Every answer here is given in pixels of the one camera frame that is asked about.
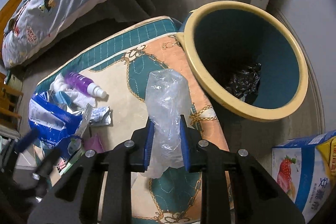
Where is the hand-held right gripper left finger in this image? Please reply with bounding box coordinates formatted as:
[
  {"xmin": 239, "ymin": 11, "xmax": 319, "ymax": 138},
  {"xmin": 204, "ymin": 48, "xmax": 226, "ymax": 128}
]
[{"xmin": 28, "ymin": 116, "xmax": 155, "ymax": 224}]

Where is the blue and white snack bag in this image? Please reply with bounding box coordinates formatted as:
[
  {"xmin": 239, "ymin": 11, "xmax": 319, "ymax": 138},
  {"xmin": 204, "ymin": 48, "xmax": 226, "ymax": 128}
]
[{"xmin": 28, "ymin": 91, "xmax": 92, "ymax": 159}]

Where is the clear plastic bag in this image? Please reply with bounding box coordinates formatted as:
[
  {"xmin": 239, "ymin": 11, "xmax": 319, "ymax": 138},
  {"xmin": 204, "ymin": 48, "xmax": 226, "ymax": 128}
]
[{"xmin": 145, "ymin": 69, "xmax": 195, "ymax": 178}]

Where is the teal bin with cream rim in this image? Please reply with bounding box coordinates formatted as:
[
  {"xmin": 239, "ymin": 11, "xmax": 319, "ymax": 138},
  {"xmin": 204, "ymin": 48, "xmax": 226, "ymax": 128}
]
[{"xmin": 178, "ymin": 1, "xmax": 309, "ymax": 122}]

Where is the wooden chair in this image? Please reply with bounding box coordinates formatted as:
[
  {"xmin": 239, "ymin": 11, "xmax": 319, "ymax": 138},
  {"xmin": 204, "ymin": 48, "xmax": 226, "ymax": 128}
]
[{"xmin": 0, "ymin": 73, "xmax": 24, "ymax": 140}]

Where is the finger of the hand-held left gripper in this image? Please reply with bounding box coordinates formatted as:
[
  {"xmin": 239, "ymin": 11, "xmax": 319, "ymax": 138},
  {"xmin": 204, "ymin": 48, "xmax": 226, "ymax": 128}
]
[
  {"xmin": 14, "ymin": 130, "xmax": 40, "ymax": 153},
  {"xmin": 31, "ymin": 148, "xmax": 62, "ymax": 182}
]

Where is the crumpled silver wrapper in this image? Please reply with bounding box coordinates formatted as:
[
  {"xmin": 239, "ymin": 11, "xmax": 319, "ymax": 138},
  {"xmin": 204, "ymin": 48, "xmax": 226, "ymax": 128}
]
[{"xmin": 88, "ymin": 106, "xmax": 113, "ymax": 126}]

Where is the white crumpled tissue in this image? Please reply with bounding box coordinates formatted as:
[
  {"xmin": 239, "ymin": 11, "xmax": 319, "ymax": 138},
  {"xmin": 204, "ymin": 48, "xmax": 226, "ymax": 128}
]
[{"xmin": 50, "ymin": 73, "xmax": 96, "ymax": 109}]

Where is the pink wrapper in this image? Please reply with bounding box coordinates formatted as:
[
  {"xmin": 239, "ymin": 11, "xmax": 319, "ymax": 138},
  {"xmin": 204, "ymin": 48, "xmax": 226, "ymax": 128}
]
[{"xmin": 83, "ymin": 133, "xmax": 105, "ymax": 153}]

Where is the blue white strawberry carton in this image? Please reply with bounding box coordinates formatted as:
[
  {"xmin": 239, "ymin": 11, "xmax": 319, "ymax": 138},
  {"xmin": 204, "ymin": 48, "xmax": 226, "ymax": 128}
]
[{"xmin": 272, "ymin": 130, "xmax": 336, "ymax": 224}]

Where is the teal and orange patterned mat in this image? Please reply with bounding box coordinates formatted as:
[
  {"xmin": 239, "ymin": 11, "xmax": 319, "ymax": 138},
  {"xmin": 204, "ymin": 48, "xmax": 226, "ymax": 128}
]
[{"xmin": 35, "ymin": 17, "xmax": 234, "ymax": 224}]

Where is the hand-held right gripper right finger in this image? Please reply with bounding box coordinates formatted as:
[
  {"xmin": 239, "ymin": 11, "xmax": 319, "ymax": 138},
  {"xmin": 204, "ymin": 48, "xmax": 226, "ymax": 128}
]
[{"xmin": 180, "ymin": 114, "xmax": 306, "ymax": 224}]

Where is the blue face mask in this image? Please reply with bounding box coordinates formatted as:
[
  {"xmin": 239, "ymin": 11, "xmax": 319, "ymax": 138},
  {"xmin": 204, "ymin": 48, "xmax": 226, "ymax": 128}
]
[{"xmin": 54, "ymin": 91, "xmax": 71, "ymax": 105}]

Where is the black plastic bag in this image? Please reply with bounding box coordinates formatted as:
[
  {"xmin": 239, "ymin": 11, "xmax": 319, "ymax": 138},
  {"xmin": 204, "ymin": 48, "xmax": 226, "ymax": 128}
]
[{"xmin": 223, "ymin": 63, "xmax": 263, "ymax": 104}]

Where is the yellow box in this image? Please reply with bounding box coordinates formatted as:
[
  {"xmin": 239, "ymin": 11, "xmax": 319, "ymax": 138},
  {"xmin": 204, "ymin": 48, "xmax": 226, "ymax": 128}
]
[{"xmin": 316, "ymin": 136, "xmax": 336, "ymax": 177}]

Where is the purple spray bottle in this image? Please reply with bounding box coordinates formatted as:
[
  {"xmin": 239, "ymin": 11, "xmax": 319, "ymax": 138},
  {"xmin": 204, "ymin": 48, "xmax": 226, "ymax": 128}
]
[{"xmin": 64, "ymin": 70, "xmax": 109, "ymax": 98}]

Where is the white and green packet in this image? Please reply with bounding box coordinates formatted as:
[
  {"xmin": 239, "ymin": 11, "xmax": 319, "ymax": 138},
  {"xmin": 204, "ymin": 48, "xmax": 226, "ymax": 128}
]
[{"xmin": 59, "ymin": 135, "xmax": 87, "ymax": 174}]

